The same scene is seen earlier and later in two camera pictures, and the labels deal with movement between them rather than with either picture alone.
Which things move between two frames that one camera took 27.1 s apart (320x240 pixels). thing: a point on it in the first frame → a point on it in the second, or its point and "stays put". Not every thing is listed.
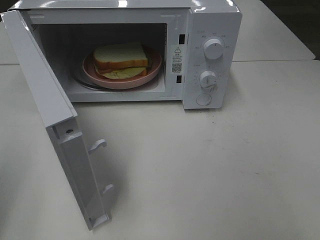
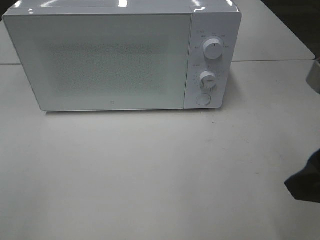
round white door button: [204, 99] stays put
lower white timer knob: [207, 79] stays put
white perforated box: [58, 114] → [106, 62]
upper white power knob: [213, 48] stays put
